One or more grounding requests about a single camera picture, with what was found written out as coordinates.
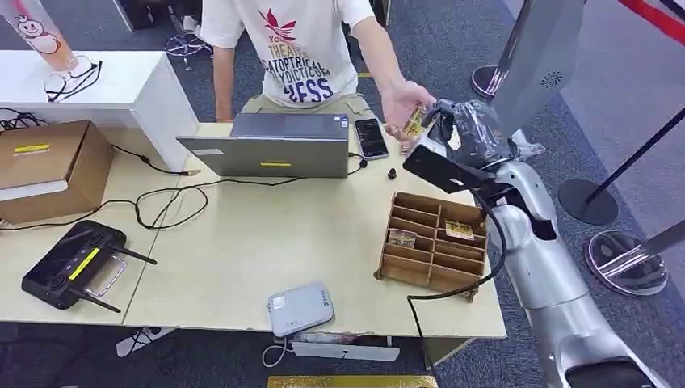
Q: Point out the black eyeglasses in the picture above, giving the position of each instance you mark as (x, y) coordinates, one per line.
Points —
(56, 85)

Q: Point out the white power strip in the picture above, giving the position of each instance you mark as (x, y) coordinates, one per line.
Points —
(342, 352)

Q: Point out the dark wrist camera box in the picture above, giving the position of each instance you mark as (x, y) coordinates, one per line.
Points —
(439, 168)

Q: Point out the chrome stanchion post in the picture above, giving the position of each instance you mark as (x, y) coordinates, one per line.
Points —
(626, 262)

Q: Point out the white cabinet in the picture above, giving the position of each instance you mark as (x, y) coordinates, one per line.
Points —
(139, 91)

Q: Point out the person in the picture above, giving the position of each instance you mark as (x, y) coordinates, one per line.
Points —
(190, 22)
(299, 32)

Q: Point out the round dark stand base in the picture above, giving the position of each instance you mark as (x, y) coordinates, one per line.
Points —
(481, 80)

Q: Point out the person's left hand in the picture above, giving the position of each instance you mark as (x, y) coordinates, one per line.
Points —
(401, 104)

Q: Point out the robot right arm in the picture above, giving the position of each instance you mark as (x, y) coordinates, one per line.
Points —
(546, 268)

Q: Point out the pale desk leg panel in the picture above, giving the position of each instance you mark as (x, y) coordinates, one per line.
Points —
(444, 351)

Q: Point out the grey laptop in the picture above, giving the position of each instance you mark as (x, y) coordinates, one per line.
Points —
(278, 152)

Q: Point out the wooden card box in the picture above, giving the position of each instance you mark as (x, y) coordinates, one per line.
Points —
(406, 273)

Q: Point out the clear plastic wrap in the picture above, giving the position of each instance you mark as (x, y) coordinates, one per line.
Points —
(530, 151)

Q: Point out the black remote controller with antennas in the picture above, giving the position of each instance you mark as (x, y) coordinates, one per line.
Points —
(64, 268)

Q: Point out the white card reader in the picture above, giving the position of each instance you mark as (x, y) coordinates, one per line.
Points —
(299, 310)

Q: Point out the black smartphone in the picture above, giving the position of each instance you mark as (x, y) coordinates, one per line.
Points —
(371, 138)

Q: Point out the cartoon printed tall cup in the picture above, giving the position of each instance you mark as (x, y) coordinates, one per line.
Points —
(43, 40)

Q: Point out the red barrier belt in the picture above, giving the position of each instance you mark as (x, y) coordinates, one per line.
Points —
(653, 18)

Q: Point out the black stanchion post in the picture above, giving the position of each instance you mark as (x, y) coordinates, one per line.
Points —
(586, 202)

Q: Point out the small black cap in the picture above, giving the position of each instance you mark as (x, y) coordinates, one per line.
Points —
(392, 173)

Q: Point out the gold printed card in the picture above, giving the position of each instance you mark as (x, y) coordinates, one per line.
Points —
(415, 122)
(401, 239)
(460, 230)

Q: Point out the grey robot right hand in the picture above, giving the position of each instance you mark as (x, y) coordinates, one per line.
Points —
(476, 134)

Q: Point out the white floor socket strip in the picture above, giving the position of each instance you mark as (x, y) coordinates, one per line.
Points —
(134, 344)

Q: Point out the black case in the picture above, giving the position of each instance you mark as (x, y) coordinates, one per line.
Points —
(136, 13)

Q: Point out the cardboard box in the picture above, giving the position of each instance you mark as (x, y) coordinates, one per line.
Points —
(53, 160)

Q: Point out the grey kiosk stand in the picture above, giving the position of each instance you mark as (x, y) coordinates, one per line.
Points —
(535, 59)

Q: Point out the chrome stool base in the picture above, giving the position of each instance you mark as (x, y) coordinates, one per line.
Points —
(184, 44)

